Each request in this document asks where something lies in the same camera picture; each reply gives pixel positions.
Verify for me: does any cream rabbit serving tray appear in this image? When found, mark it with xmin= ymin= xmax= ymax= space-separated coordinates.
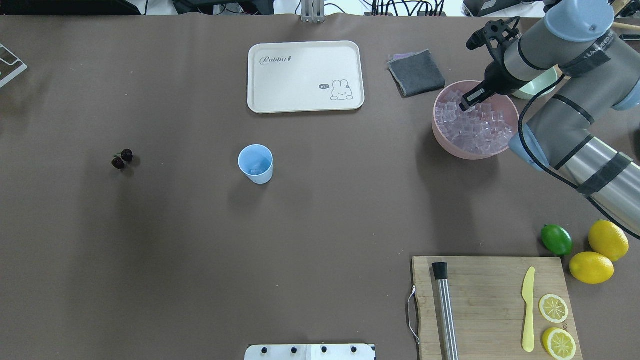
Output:
xmin=247 ymin=40 xmax=365 ymax=114

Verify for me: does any mint green bowl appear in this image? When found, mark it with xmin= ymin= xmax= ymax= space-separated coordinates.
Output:
xmin=512 ymin=67 xmax=559 ymax=100

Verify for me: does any lemon slice lower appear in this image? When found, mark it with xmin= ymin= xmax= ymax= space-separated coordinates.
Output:
xmin=541 ymin=327 xmax=578 ymax=360

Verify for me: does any yellow lemon upper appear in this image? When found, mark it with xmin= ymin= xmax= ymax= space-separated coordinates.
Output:
xmin=588 ymin=219 xmax=630 ymax=262

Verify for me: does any clear ice cube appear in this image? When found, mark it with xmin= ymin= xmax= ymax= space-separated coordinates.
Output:
xmin=248 ymin=162 xmax=269 ymax=176

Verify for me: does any light blue plastic cup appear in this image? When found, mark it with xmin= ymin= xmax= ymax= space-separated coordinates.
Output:
xmin=237 ymin=144 xmax=274 ymax=185

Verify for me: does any lemon slice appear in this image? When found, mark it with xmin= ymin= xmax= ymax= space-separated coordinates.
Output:
xmin=541 ymin=327 xmax=578 ymax=360
xmin=538 ymin=293 xmax=569 ymax=324

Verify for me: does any dark red cherry pair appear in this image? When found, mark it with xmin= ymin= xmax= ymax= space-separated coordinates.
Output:
xmin=110 ymin=148 xmax=134 ymax=170

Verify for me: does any grey folded cloth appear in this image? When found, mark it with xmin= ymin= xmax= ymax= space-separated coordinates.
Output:
xmin=387 ymin=48 xmax=446 ymax=98

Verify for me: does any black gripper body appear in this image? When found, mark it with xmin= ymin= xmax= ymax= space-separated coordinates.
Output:
xmin=466 ymin=16 xmax=523 ymax=98

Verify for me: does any lemon slice upper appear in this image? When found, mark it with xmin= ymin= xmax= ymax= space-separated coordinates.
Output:
xmin=538 ymin=293 xmax=569 ymax=324

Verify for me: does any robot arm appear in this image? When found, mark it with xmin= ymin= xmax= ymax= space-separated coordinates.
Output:
xmin=461 ymin=0 xmax=640 ymax=238

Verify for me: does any wooden cutting board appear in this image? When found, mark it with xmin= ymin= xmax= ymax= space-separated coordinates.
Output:
xmin=411 ymin=256 xmax=571 ymax=360

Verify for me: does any green lime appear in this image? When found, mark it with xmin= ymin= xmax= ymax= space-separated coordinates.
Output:
xmin=541 ymin=224 xmax=574 ymax=256

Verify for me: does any pink bowl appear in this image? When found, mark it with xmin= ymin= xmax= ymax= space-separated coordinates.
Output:
xmin=432 ymin=80 xmax=521 ymax=161

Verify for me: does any yellow plastic knife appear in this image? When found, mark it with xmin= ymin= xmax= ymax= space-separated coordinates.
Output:
xmin=521 ymin=266 xmax=536 ymax=353

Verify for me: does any pile of clear ice cubes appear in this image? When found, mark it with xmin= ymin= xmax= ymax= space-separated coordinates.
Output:
xmin=434 ymin=90 xmax=516 ymax=154

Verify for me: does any brown paper table cover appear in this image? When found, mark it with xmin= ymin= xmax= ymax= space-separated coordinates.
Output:
xmin=0 ymin=14 xmax=640 ymax=360

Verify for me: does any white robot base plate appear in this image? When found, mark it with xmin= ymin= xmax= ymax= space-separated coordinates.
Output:
xmin=244 ymin=343 xmax=377 ymax=360

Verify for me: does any yellow lemon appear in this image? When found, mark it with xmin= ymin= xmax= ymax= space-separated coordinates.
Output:
xmin=569 ymin=251 xmax=615 ymax=285
xmin=588 ymin=219 xmax=630 ymax=262

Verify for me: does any steel muddler black tip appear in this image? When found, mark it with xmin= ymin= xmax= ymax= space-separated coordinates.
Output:
xmin=431 ymin=262 xmax=460 ymax=360

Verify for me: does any yellow lemon lower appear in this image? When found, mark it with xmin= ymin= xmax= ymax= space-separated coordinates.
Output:
xmin=569 ymin=251 xmax=615 ymax=285

